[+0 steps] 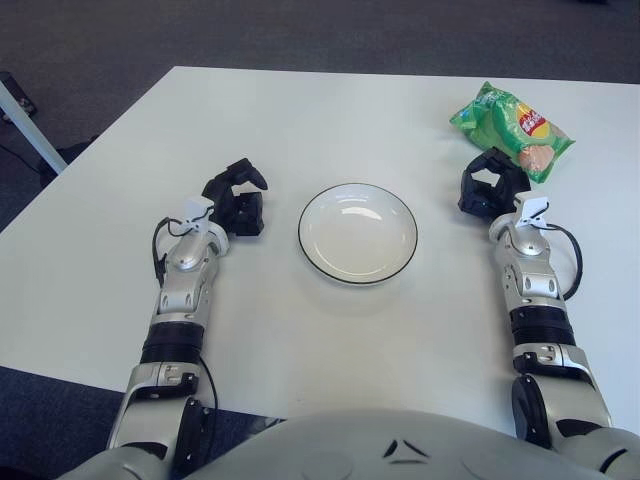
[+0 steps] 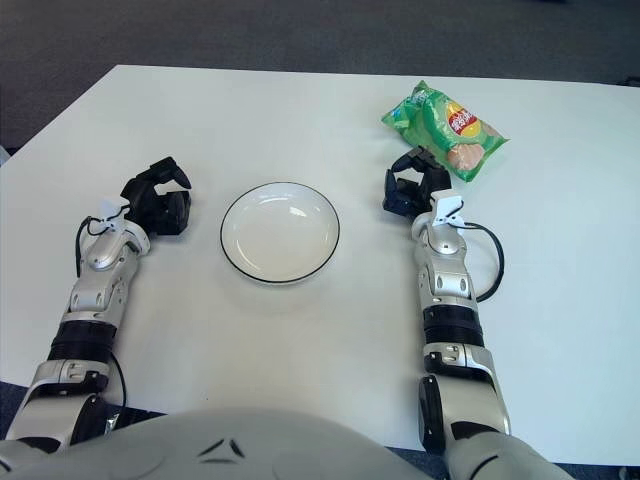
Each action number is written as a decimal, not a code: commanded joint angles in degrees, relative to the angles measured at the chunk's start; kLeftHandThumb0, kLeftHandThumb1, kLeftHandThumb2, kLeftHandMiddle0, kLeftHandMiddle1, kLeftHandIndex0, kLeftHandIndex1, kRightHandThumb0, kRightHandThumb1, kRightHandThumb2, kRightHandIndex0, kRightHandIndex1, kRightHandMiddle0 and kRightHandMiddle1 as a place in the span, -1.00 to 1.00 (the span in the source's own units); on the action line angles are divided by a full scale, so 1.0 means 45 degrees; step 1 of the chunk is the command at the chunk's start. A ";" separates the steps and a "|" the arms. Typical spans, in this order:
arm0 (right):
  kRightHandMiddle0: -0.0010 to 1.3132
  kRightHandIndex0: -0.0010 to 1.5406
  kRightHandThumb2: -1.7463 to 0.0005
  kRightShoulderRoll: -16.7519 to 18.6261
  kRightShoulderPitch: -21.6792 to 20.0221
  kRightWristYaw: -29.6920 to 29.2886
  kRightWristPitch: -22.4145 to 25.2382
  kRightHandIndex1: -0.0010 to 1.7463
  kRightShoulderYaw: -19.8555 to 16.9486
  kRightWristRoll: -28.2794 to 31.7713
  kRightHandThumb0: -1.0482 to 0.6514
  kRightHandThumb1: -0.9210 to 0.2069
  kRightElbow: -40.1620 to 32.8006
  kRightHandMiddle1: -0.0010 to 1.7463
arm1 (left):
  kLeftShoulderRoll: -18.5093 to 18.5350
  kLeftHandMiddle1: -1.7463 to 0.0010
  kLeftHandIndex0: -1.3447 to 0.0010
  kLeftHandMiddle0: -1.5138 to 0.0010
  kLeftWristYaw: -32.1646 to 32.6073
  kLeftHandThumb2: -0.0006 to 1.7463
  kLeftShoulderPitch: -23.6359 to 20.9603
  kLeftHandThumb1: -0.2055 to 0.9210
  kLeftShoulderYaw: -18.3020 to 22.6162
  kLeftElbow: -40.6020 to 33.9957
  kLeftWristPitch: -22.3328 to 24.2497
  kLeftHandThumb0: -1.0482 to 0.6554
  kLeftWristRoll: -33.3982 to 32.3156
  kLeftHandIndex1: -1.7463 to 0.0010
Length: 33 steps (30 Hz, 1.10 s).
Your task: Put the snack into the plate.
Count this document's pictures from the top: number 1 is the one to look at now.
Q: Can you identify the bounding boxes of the green potato chips bag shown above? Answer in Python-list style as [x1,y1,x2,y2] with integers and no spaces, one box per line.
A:
[448,80,576,184]

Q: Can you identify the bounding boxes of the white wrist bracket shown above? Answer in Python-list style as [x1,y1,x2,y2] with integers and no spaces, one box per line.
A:
[182,197,214,234]
[512,192,554,229]

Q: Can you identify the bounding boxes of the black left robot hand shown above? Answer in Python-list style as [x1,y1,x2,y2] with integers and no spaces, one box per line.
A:
[201,158,270,238]

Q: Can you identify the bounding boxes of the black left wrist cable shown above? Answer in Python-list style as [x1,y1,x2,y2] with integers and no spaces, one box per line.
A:
[151,207,214,287]

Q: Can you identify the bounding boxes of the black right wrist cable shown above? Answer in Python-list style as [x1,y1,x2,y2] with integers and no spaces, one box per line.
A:
[542,223,584,301]

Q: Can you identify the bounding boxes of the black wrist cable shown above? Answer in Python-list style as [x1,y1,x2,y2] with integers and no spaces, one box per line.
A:
[542,223,584,301]
[151,207,214,287]

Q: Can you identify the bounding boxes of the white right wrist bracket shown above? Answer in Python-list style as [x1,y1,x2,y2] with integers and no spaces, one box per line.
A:
[512,192,554,229]

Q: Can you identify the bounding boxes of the grey robot torso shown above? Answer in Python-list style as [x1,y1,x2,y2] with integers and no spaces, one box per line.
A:
[54,408,640,480]

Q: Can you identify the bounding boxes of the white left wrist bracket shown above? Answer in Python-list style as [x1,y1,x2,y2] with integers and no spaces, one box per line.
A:
[182,197,214,234]

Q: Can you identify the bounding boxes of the white plate with black rim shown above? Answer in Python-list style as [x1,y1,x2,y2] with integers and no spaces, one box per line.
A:
[297,183,420,288]

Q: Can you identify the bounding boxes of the black floor cable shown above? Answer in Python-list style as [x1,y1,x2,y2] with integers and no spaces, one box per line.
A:
[0,142,51,175]

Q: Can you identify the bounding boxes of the white desk leg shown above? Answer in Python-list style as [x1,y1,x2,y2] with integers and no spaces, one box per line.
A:
[0,79,69,175]

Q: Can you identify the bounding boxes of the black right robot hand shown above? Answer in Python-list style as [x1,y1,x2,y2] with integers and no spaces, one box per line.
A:
[458,146,532,218]

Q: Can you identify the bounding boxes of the black box on floor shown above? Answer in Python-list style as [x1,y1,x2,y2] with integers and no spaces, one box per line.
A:
[0,71,39,124]

